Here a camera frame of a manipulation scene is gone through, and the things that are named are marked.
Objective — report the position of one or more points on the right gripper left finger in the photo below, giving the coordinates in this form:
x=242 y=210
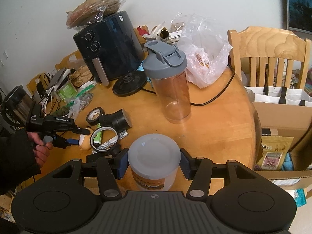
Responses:
x=109 y=170

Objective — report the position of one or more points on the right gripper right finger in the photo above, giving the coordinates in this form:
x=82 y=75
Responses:
x=199 y=171

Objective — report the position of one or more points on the black electrical tape roll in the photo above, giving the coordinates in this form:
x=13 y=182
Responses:
x=94 y=116

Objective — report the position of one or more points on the green hand cream tube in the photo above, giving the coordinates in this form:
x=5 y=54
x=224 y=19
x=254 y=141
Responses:
x=98 y=139

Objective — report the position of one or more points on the silver foil stick packet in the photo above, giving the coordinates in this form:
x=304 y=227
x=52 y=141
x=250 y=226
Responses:
x=111 y=142

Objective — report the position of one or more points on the black cylinder speaker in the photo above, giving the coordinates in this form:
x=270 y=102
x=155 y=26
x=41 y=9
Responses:
x=121 y=120

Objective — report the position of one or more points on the white plastic jar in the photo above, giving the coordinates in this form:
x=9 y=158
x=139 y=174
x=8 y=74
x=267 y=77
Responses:
x=154 y=160

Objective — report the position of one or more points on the person left hand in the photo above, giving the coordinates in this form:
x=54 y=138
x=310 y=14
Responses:
x=41 y=149

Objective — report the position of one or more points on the green net bag of nuts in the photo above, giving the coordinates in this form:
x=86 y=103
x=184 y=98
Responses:
x=62 y=112

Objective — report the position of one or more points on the small black cylinder cap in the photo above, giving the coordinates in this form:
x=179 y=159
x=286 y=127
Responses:
x=107 y=121

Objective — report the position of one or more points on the stainless electric kettle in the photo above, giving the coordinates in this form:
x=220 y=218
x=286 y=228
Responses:
x=16 y=107

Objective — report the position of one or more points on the clear bag of seeds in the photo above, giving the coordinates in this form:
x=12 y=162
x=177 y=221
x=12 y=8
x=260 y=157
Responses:
x=82 y=100

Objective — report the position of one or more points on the green label can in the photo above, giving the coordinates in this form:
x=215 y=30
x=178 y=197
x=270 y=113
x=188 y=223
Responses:
x=66 y=92

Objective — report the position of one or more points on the black kettle base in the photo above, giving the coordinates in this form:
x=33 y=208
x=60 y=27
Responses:
x=130 y=84

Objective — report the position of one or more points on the cardboard box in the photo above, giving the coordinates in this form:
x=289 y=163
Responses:
x=285 y=156

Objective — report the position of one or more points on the dark blue air fryer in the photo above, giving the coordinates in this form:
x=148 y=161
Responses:
x=110 y=48

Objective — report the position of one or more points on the clear shaker bottle grey lid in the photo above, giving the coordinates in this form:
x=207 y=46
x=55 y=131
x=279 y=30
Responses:
x=165 y=66

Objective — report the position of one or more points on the clear plastic bag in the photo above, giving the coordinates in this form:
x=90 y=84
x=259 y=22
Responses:
x=206 y=51

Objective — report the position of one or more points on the container with foil roll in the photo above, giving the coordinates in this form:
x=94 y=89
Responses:
x=160 y=32

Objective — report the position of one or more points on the wooden chair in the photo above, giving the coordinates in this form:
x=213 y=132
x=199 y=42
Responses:
x=271 y=53

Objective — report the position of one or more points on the wall monitor screen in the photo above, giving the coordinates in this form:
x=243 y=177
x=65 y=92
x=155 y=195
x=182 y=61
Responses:
x=299 y=15

